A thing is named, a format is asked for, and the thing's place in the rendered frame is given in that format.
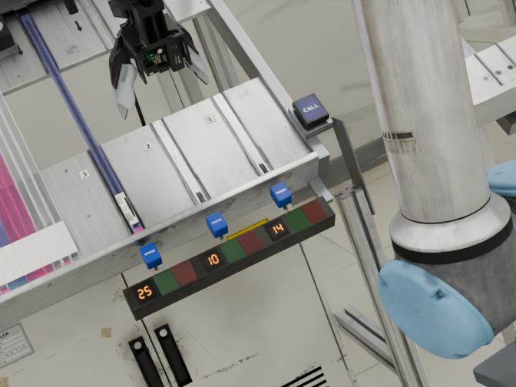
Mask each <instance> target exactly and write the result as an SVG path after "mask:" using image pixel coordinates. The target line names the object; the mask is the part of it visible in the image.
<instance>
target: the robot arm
mask: <svg viewBox="0 0 516 387"><path fill-rule="evenodd" d="M351 3H352V10H353V13H354V16H355V20H356V26H357V29H358V33H359V39H360V42H361V46H362V52H363V55H364V59H365V65H366V68H367V72H368V75H369V81H370V84H371V88H372V94H373V97H374V101H375V107H376V110H377V114H378V117H379V123H380V127H381V130H382V136H383V140H384V143H385V149H386V153H387V156H388V160H389V166H390V169H391V173H392V179H393V182H394V185H395V192H396V195H397V198H398V202H399V208H400V209H399V211H398V212H397V213H396V214H395V216H394V217H393V218H392V220H391V222H390V224H389V234H390V237H391V241H392V248H393V250H394V254H395V258H394V260H390V261H388V262H387V263H385V264H384V266H383V268H382V269H381V270H380V273H379V274H378V276H377V290H378V293H379V297H380V299H381V301H382V304H383V306H384V307H385V310H386V311H387V313H388V314H389V316H390V317H391V318H392V320H393V321H394V323H395V324H396V325H397V327H399V328H400V329H401V330H402V331H403V332H404V334H406V335H407V337H409V338H410V339H411V340H412V341H413V342H414V343H415V344H417V345H418V346H420V347H421V348H423V349H424V350H426V351H427V352H430V353H431V354H433V355H435V356H439V357H442V358H444V359H462V358H464V357H467V356H469V355H471V354H472V353H473V352H475V351H476V350H477V349H479V348H481V347H482V346H486V345H488V344H490V343H491V342H492V341H493V340H494V337H495V336H496V335H497V334H499V333H500V332H501V331H503V330H504V329H505V328H507V327H508V326H509V325H511V324H512V323H513V322H514V321H515V320H516V159H514V160H510V161H506V162H504V163H502V164H499V165H496V166H494V167H492V168H490V169H488V170H487V171H486V169H485V161H484V157H483V152H482V148H481V141H480V136H479V132H478V125H477V120H476V116H475V109H474V104H473V100H472V96H471V88H470V84H469V80H468V72H467V68H466V63H465V56H464V52H463V47H462V43H461V36H460V31H459V27H458V19H457V15H456V10H455V3H454V0H351ZM108 4H109V6H110V9H111V11H112V14H113V16H114V17H116V18H126V19H127V21H126V22H125V23H123V24H120V28H121V29H120V30H119V31H118V33H117V34H116V36H117V38H115V43H114V47H113V48H112V50H111V53H110V57H109V71H110V76H111V84H112V89H113V94H114V100H115V104H116V107H117V110H118V112H119V114H120V116H121V118H122V119H123V120H126V117H127V113H128V109H129V110H130V111H132V110H133V109H134V105H135V96H134V81H135V79H136V78H137V73H138V74H139V76H140V78H141V79H142V81H143V82H144V83H145V84H147V80H146V78H145V74H144V72H145V73H146V75H147V76H148V77H149V76H152V75H153V74H155V73H157V72H160V73H162V72H165V71H167V70H170V69H171V70H172V71H173V72H175V71H179V70H180V69H183V68H185V65H186V66H187V67H188V68H189V69H190V70H191V71H193V72H194V74H195V75H196V76H197V77H198V78H199V79H200V80H201V81H202V82H203V83H204V84H209V79H208V78H209V74H208V73H207V69H206V66H205V64H204V62H203V59H202V58H201V56H200V53H199V52H198V51H197V50H196V48H195V45H194V42H193V39H192V37H191V35H190V33H189V32H188V31H187V30H186V28H185V27H184V26H182V25H181V24H179V23H178V22H176V21H174V20H173V19H172V18H171V17H170V16H169V15H168V13H165V14H164V13H163V10H164V9H165V7H164V2H163V0H110V1H108ZM131 58H132V59H134V60H135V64H136V66H137V68H135V67H134V65H133V64H132V63H131ZM184 63H185V65H184ZM139 66H140V67H139ZM169 68H170V69H169Z"/></svg>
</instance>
